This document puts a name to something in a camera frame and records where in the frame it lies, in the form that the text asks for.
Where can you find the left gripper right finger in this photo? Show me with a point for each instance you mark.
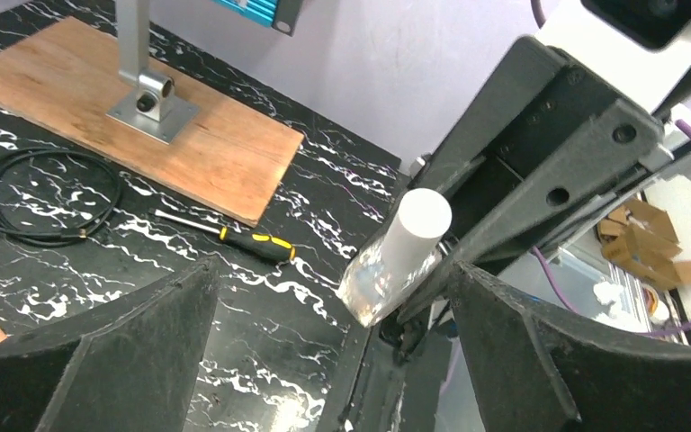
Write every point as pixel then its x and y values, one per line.
pixel 537 367

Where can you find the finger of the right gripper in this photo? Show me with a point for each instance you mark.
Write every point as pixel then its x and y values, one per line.
pixel 500 213
pixel 536 97

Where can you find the yellow black screwdriver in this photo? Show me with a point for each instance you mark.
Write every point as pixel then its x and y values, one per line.
pixel 265 246

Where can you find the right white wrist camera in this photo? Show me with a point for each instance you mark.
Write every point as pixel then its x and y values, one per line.
pixel 641 48

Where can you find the blue network switch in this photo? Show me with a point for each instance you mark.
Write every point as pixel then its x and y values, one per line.
pixel 279 15

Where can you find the metal stand mount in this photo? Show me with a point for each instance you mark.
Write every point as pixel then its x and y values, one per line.
pixel 152 106

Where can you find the wooden board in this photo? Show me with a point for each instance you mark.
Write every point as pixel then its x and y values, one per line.
pixel 230 157

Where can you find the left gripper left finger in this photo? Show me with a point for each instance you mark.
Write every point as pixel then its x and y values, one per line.
pixel 127 365

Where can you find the clear nail polish bottle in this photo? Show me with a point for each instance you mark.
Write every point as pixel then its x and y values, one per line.
pixel 389 269

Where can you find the cardboard boxes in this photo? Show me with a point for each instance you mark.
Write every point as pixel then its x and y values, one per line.
pixel 640 239

